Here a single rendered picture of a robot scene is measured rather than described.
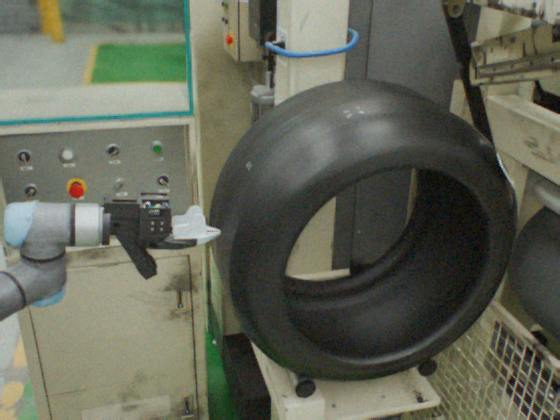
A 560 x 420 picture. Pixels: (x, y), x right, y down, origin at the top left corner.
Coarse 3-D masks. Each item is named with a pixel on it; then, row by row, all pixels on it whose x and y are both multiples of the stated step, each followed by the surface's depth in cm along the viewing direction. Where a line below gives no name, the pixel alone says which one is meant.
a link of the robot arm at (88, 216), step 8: (80, 208) 106; (88, 208) 106; (96, 208) 107; (80, 216) 105; (88, 216) 106; (96, 216) 106; (80, 224) 105; (88, 224) 105; (96, 224) 106; (80, 232) 105; (88, 232) 105; (96, 232) 106; (80, 240) 106; (88, 240) 106; (96, 240) 107
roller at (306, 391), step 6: (288, 372) 133; (294, 372) 132; (294, 378) 130; (300, 378) 129; (306, 378) 129; (294, 384) 130; (300, 384) 128; (306, 384) 128; (312, 384) 129; (300, 390) 129; (306, 390) 129; (312, 390) 130; (300, 396) 129; (306, 396) 130
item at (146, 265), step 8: (128, 232) 110; (120, 240) 110; (128, 240) 110; (128, 248) 111; (136, 248) 111; (136, 256) 112; (144, 256) 113; (152, 256) 117; (136, 264) 113; (144, 264) 114; (152, 264) 115; (144, 272) 114; (152, 272) 115
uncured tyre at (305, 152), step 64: (256, 128) 119; (320, 128) 105; (384, 128) 104; (448, 128) 108; (256, 192) 106; (320, 192) 104; (448, 192) 144; (512, 192) 119; (256, 256) 107; (384, 256) 153; (448, 256) 146; (256, 320) 114; (320, 320) 148; (384, 320) 147; (448, 320) 127
